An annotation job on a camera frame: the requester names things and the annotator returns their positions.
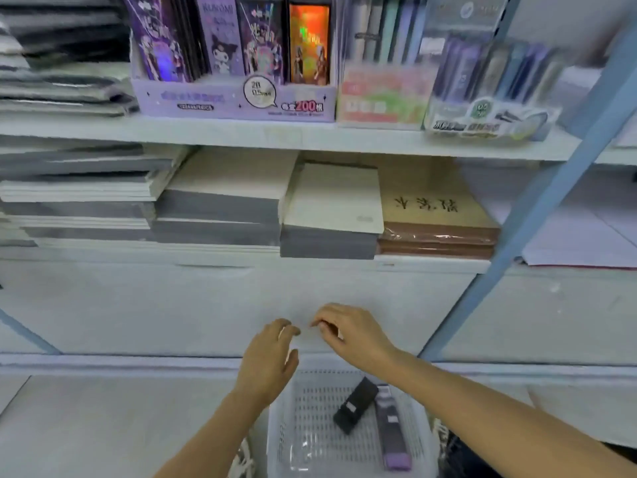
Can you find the stack of white cover notebooks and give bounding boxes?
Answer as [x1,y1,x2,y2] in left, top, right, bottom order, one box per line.
[279,160,385,260]

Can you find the person's right hand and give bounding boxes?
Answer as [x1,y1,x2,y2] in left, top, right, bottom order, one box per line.
[311,302,400,376]

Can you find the black rectangular packet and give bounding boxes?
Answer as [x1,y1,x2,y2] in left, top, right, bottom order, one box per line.
[332,376,380,436]

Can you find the person's left forearm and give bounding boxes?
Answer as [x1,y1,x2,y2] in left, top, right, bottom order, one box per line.
[152,390,273,478]

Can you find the orange holographic lead pack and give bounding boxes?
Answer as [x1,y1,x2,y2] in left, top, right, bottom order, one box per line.
[285,0,333,86]

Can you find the lilac cartoon lead pack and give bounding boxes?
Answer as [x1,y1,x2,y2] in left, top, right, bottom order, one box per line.
[195,0,246,77]

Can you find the person's right forearm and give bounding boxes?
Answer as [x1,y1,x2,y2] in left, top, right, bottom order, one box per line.
[376,349,637,478]

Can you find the white shelf unit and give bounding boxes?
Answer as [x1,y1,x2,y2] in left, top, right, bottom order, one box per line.
[0,0,637,448]

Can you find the grey stack with cream cover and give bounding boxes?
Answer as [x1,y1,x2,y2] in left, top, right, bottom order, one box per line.
[151,145,300,248]

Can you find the pale green display box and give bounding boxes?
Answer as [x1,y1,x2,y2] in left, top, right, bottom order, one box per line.
[423,0,565,143]

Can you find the stack of dark notebooks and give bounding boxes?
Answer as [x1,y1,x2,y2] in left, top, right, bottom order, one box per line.
[0,0,140,118]

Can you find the purple rectangular packet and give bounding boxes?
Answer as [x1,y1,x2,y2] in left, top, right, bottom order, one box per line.
[373,384,413,472]

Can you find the stack of grey white notebooks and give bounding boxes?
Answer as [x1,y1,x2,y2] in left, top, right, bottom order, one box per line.
[0,138,192,247]

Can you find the person's left hand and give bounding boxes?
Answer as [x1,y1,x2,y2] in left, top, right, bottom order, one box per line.
[233,318,302,410]

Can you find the row of pastel pens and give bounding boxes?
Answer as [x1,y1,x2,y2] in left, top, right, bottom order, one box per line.
[341,0,430,66]

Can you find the purple cartoon lead pack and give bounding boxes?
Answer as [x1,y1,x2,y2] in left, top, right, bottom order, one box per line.
[122,0,196,83]

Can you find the blue metal shelf brace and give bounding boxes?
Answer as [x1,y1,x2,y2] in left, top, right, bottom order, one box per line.
[0,308,62,356]
[419,22,637,363]

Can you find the purple cardboard display box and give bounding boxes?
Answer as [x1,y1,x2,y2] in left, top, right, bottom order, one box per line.
[130,37,339,123]

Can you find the pink cardboard display box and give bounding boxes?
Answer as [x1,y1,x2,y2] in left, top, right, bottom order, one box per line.
[336,61,440,131]

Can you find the dark purple lead pack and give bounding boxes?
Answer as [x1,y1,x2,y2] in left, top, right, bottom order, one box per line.
[235,0,285,85]

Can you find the row of purple pen packs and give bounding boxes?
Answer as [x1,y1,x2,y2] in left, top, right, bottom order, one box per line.
[432,37,565,104]

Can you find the white plastic basket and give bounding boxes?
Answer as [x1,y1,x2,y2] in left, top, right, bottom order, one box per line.
[265,353,440,478]

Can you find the stack of brown notebooks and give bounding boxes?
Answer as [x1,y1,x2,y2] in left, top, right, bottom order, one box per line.
[298,150,501,261]

